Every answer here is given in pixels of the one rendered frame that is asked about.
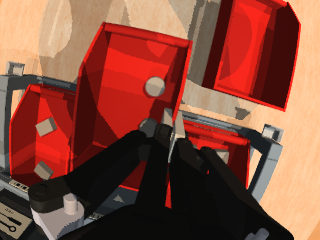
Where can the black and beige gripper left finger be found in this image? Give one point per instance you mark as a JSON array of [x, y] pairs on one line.
[[61, 204]]

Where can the grey round disc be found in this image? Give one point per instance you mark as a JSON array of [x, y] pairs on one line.
[[155, 86], [148, 126]]

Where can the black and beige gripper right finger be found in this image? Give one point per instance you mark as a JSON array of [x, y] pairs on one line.
[[240, 212]]

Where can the grey metal shelf rack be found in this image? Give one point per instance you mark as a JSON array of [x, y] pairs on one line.
[[14, 79]]

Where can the black case with orange latches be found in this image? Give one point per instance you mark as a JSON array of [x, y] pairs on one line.
[[16, 219]]

